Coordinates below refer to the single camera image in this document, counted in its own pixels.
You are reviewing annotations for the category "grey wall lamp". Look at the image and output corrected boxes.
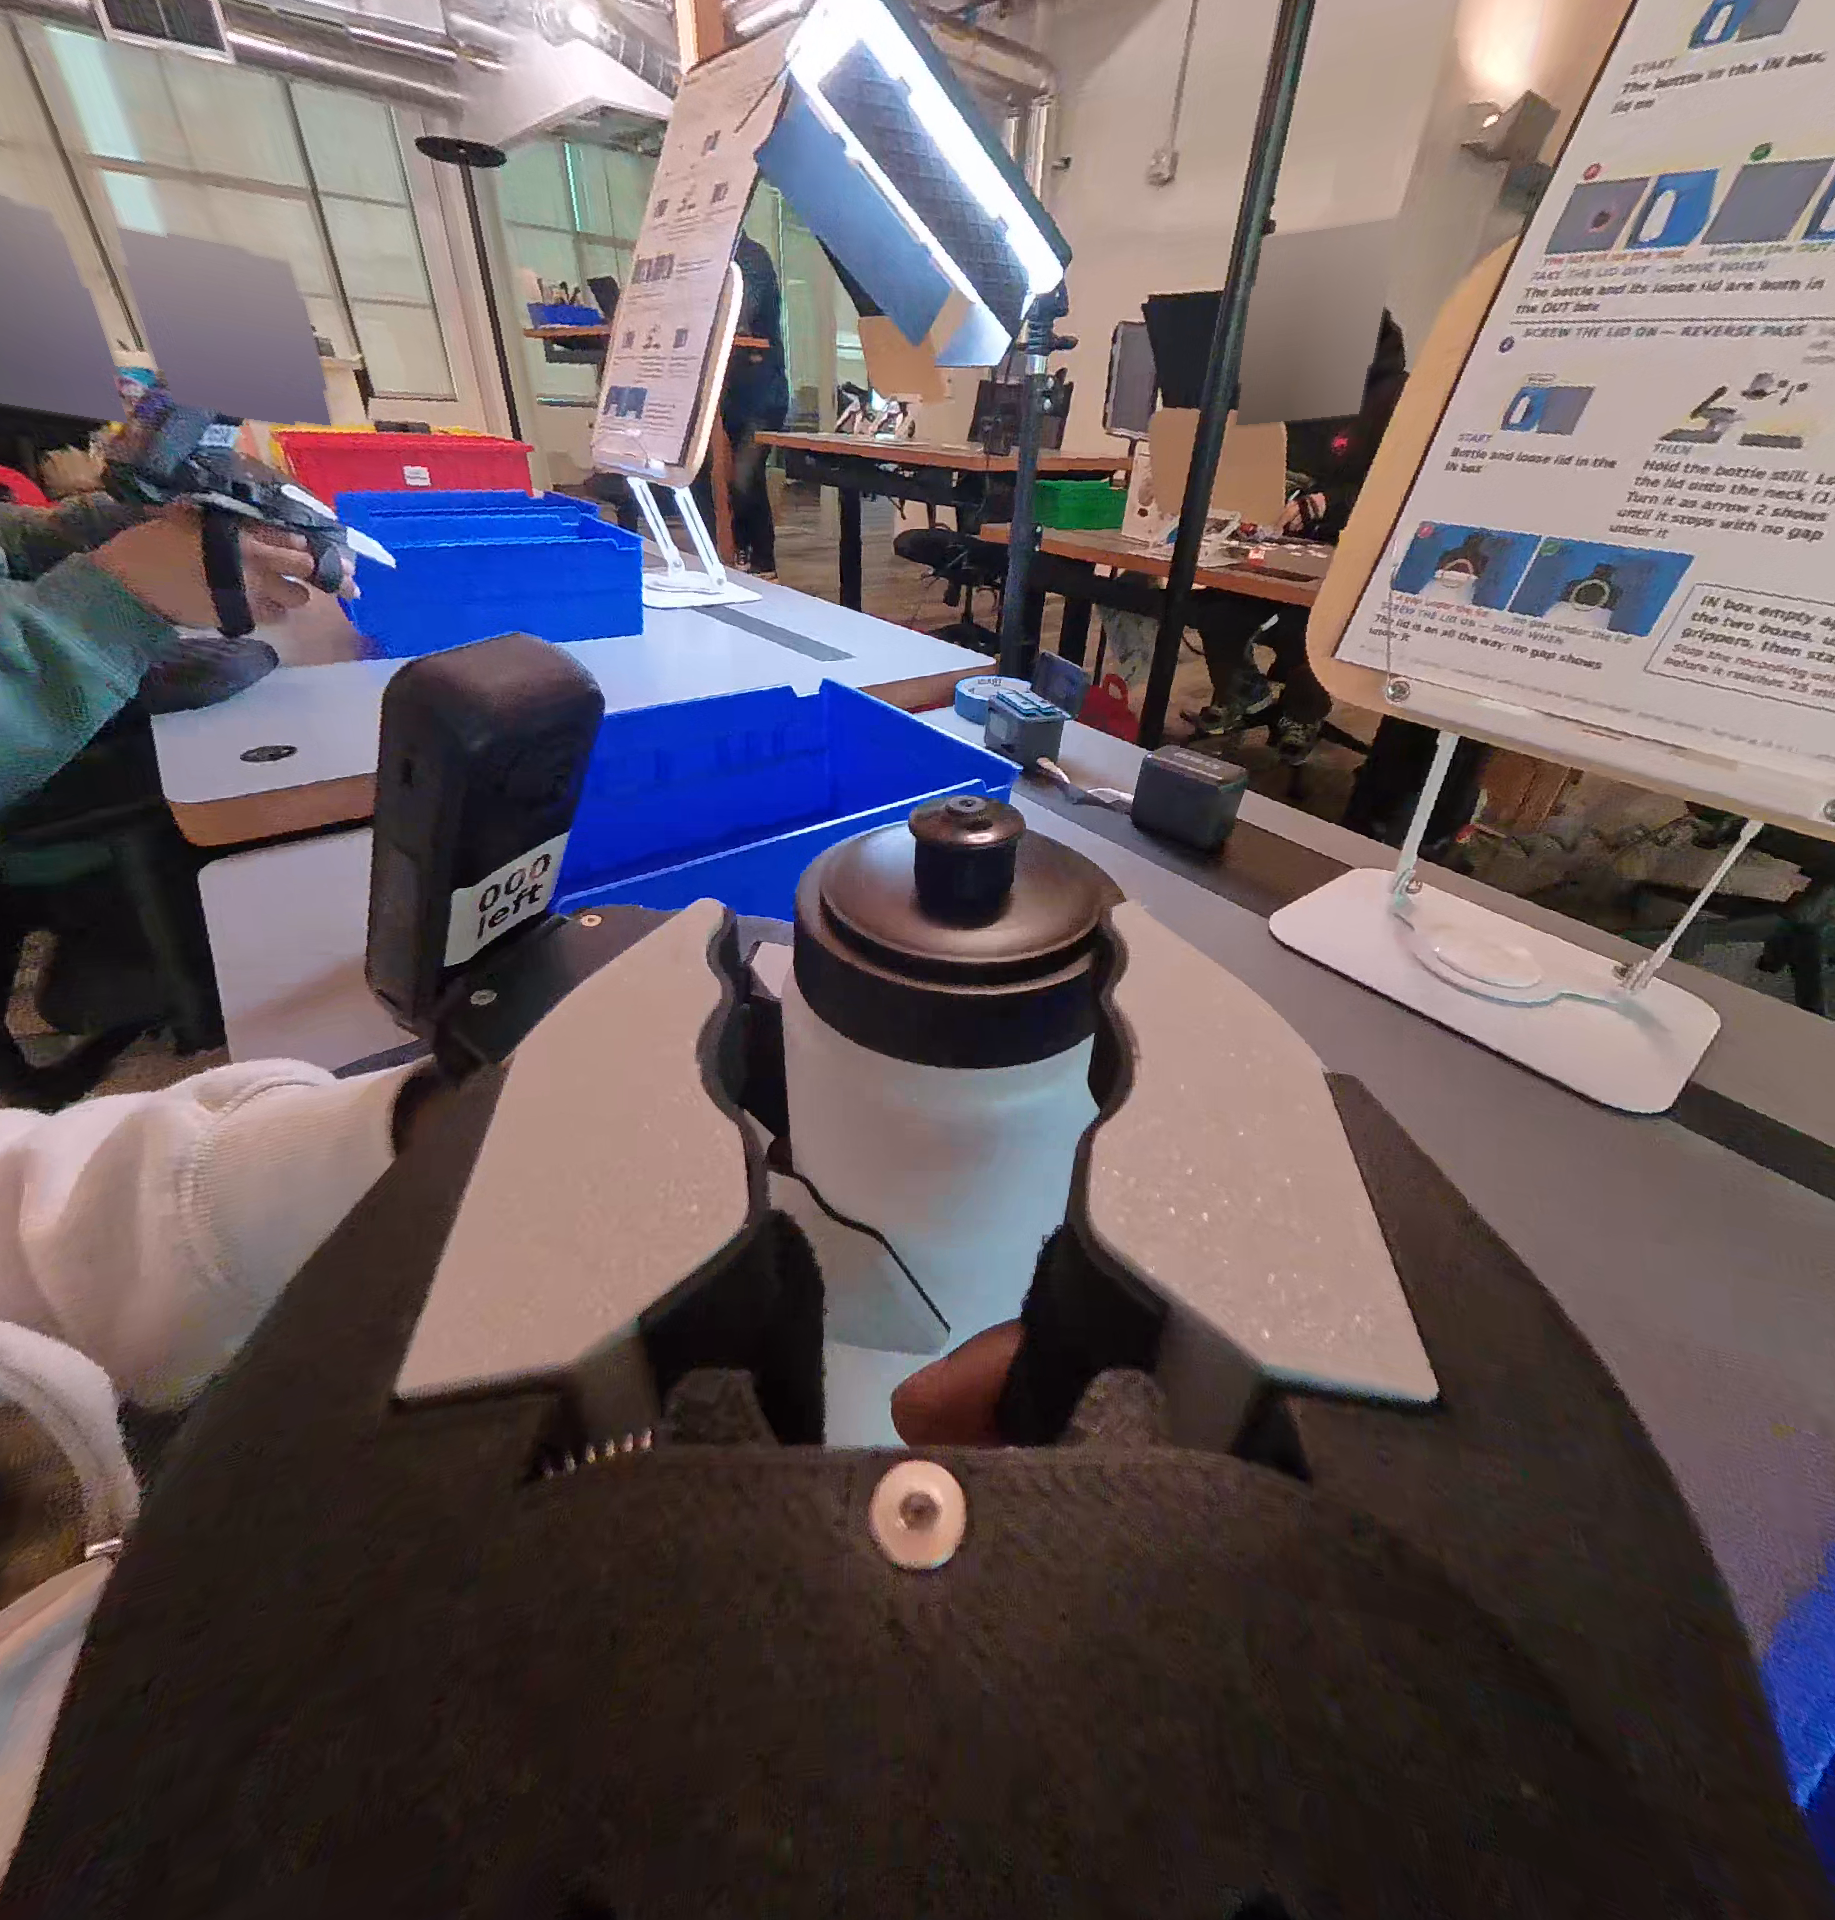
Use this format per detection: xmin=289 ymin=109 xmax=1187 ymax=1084
xmin=1464 ymin=91 xmax=1558 ymax=172

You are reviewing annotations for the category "black bottle lid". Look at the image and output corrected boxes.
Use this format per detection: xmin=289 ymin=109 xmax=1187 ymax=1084
xmin=792 ymin=795 xmax=1126 ymax=1069

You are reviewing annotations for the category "black office chair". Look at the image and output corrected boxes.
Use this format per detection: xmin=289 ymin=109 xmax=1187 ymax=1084
xmin=895 ymin=525 xmax=1012 ymax=656

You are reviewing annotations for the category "wooden desk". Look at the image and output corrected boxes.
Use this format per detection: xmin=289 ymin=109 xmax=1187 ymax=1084
xmin=981 ymin=521 xmax=1331 ymax=709
xmin=752 ymin=432 xmax=1135 ymax=607

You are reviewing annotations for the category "white printed box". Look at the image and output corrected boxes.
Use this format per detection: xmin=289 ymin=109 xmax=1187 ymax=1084
xmin=1121 ymin=451 xmax=1207 ymax=547

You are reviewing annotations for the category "grey battery charger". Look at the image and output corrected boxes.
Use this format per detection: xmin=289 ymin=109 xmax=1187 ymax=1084
xmin=984 ymin=684 xmax=1070 ymax=771

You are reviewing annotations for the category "another person's forearm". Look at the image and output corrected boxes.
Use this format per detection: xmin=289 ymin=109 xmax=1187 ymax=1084
xmin=0 ymin=503 xmax=185 ymax=833

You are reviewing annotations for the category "black floor lamp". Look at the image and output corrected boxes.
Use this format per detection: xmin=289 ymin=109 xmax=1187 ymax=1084
xmin=414 ymin=132 xmax=528 ymax=444

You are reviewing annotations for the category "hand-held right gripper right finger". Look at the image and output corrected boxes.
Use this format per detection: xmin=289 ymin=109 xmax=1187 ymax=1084
xmin=999 ymin=901 xmax=1445 ymax=1453

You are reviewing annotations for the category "black light stand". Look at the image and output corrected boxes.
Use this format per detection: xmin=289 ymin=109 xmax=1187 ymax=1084
xmin=999 ymin=285 xmax=1082 ymax=684

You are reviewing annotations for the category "printed instruction sheet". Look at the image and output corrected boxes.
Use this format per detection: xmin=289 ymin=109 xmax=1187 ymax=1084
xmin=588 ymin=22 xmax=798 ymax=489
xmin=1336 ymin=0 xmax=1835 ymax=784

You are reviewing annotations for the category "person's left forearm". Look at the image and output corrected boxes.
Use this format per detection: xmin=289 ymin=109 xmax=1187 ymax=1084
xmin=0 ymin=1056 xmax=426 ymax=1410

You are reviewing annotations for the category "person's right hand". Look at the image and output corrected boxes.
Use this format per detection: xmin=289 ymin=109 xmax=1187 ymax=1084
xmin=892 ymin=1323 xmax=1029 ymax=1447

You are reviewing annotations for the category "dark grey box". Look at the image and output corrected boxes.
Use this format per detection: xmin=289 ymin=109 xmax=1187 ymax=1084
xmin=1131 ymin=746 xmax=1253 ymax=853

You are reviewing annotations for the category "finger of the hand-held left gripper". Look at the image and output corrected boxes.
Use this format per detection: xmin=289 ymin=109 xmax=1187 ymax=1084
xmin=798 ymin=1183 xmax=955 ymax=1350

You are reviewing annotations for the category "white plastic bottle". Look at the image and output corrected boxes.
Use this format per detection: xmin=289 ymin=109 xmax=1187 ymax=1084
xmin=781 ymin=965 xmax=1102 ymax=1447

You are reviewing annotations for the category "wooden sign board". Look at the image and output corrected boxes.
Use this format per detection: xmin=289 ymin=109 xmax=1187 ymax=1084
xmin=1308 ymin=240 xmax=1835 ymax=827

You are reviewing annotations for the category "blue plastic bin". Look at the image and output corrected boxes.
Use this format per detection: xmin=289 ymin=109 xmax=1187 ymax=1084
xmin=332 ymin=489 xmax=646 ymax=659
xmin=554 ymin=678 xmax=1024 ymax=922
xmin=1765 ymin=1592 xmax=1835 ymax=1856

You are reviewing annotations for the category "white light panel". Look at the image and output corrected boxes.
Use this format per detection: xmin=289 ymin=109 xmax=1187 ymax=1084
xmin=752 ymin=0 xmax=1077 ymax=370

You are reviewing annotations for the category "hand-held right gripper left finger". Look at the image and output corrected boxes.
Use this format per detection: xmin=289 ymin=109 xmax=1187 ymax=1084
xmin=392 ymin=899 xmax=828 ymax=1447

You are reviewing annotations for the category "red plastic bin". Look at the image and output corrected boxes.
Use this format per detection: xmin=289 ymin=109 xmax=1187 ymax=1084
xmin=274 ymin=423 xmax=539 ymax=503

